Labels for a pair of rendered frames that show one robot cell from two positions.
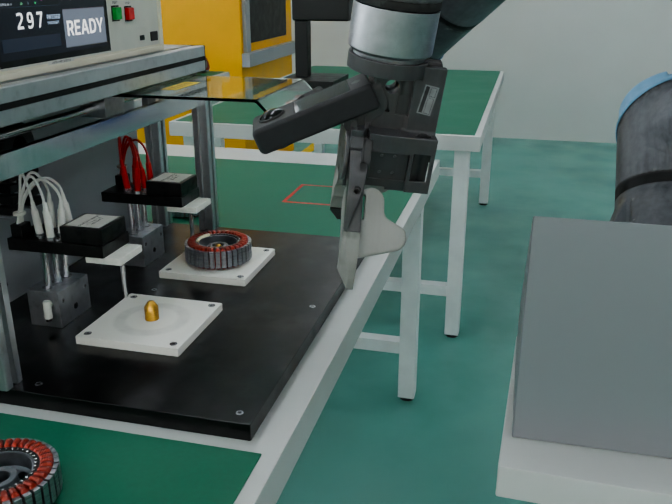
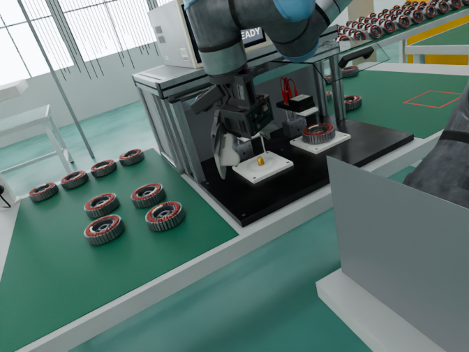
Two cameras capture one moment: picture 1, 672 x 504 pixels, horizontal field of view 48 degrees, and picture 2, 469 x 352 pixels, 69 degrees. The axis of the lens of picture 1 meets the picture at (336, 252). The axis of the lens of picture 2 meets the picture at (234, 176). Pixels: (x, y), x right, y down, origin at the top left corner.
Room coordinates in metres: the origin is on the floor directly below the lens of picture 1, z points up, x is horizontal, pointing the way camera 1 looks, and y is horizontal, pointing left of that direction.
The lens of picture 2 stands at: (0.30, -0.53, 1.26)
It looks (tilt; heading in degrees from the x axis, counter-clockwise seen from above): 26 degrees down; 56
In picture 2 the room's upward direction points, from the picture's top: 15 degrees counter-clockwise
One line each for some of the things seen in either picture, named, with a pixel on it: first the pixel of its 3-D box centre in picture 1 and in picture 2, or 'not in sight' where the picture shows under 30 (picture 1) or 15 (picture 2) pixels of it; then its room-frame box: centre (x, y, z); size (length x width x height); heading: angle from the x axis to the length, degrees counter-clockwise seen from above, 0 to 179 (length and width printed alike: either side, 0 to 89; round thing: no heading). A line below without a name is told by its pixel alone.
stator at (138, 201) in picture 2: not in sight; (148, 195); (0.64, 0.51, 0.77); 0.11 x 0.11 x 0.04
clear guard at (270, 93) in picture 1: (221, 104); (322, 60); (1.25, 0.19, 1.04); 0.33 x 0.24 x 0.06; 76
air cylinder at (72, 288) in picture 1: (60, 298); (240, 149); (0.99, 0.40, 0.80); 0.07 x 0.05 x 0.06; 166
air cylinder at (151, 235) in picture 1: (141, 243); (294, 126); (1.22, 0.34, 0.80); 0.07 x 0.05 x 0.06; 166
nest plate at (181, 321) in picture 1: (152, 322); (262, 165); (0.95, 0.26, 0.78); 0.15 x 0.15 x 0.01; 76
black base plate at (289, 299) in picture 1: (181, 298); (289, 155); (1.07, 0.24, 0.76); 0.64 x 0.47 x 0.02; 166
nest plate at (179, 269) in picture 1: (219, 262); (319, 139); (1.19, 0.20, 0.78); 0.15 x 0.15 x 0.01; 76
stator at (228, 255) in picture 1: (218, 249); (318, 133); (1.19, 0.20, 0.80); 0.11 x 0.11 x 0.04
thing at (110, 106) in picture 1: (102, 101); (271, 63); (1.20, 0.37, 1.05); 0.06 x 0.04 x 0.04; 166
